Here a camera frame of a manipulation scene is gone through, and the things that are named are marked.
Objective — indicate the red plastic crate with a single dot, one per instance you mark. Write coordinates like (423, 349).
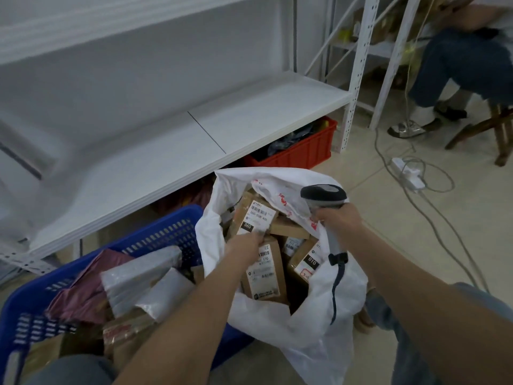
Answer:
(304, 154)

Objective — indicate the white power strip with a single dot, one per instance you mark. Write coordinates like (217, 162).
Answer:
(398, 164)

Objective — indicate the person's right forearm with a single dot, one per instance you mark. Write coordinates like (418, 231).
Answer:
(433, 316)

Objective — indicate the pile of parcels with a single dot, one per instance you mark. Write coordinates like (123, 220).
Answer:
(128, 332)

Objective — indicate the person's left leg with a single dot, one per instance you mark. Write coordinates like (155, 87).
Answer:
(72, 372)

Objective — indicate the yellow item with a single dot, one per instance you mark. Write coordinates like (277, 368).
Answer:
(345, 36)

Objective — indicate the brown box red-outlined sticker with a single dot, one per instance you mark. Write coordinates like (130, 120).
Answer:
(306, 262)

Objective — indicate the yellow packet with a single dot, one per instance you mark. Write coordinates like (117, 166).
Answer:
(324, 125)

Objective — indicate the person's sandal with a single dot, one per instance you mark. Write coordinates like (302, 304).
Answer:
(362, 320)

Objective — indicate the white metal shelf rack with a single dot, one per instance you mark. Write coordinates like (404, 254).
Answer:
(140, 164)
(393, 64)

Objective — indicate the taped brown parcel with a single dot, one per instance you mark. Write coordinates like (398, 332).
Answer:
(291, 246)
(256, 216)

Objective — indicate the blue plastic crate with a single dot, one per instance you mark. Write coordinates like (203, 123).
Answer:
(236, 344)

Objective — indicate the pink mailer bag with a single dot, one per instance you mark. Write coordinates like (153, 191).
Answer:
(84, 292)

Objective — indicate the person's right hand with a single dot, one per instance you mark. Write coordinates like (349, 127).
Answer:
(342, 224)

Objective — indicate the grey handheld barcode scanner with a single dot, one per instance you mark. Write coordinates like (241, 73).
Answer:
(322, 194)

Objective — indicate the wooden chair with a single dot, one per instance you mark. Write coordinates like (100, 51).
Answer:
(501, 132)

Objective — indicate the person's left forearm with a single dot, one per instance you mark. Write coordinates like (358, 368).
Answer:
(188, 328)

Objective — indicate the white red-print mailer bag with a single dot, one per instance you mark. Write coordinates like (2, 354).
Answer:
(288, 196)

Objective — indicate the person's left hand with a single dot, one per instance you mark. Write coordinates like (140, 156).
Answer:
(246, 248)

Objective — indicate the white woven sack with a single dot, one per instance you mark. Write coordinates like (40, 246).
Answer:
(312, 348)

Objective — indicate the white power adapter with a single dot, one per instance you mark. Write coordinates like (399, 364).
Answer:
(413, 174)

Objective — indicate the tall brown box handwritten sticker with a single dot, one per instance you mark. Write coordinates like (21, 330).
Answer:
(266, 276)

